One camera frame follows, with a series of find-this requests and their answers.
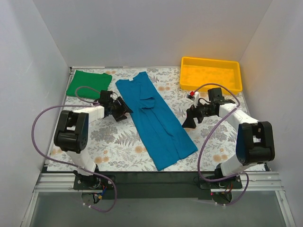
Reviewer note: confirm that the blue t shirt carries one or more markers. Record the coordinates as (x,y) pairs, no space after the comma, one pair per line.
(165,139)

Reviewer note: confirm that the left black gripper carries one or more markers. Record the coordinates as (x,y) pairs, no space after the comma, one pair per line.
(118,108)

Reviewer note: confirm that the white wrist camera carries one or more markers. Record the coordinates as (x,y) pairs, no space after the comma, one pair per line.
(194,96)
(113,95)

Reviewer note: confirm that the folded green t shirt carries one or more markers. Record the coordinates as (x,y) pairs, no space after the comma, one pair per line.
(85,79)

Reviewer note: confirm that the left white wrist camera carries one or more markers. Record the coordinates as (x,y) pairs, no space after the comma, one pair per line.
(113,95)

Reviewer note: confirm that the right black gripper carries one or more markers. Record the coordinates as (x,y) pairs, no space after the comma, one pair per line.
(196,113)

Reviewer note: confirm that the yellow plastic tray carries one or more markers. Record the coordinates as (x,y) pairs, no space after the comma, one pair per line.
(195,72)

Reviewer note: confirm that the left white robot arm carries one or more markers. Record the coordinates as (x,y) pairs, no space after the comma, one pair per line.
(72,133)

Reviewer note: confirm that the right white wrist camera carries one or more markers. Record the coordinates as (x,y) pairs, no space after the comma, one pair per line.
(194,96)

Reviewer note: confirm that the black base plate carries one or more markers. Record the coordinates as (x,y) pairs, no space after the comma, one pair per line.
(158,185)

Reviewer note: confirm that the aluminium frame rail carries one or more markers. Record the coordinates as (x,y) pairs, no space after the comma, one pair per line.
(256,181)

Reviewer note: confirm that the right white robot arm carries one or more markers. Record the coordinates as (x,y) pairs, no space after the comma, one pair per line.
(254,143)

